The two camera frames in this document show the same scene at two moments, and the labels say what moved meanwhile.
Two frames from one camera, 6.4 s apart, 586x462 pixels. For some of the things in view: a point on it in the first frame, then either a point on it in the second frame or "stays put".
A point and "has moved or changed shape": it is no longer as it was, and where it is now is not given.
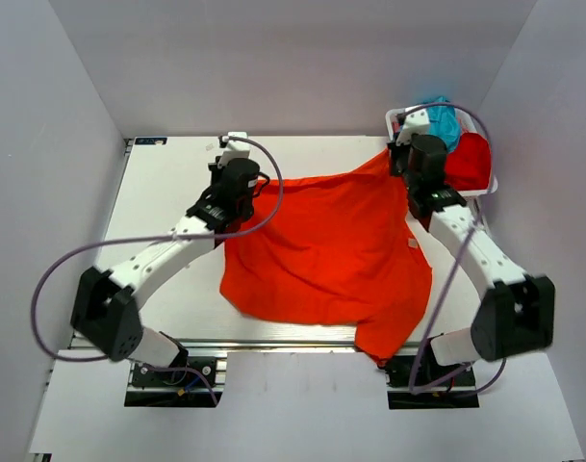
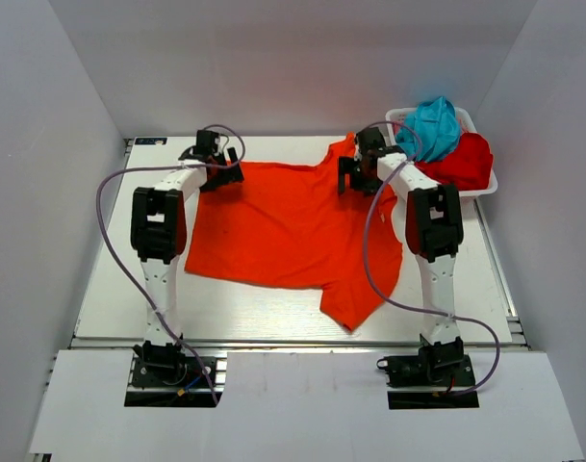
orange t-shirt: x=343 y=250 has moved or changed shape
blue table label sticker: x=153 y=141 stays put
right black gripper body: x=399 y=159 to x=362 y=168
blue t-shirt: x=444 y=120 stays put
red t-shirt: x=468 y=166 stays put
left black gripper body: x=215 y=178 to x=221 y=166
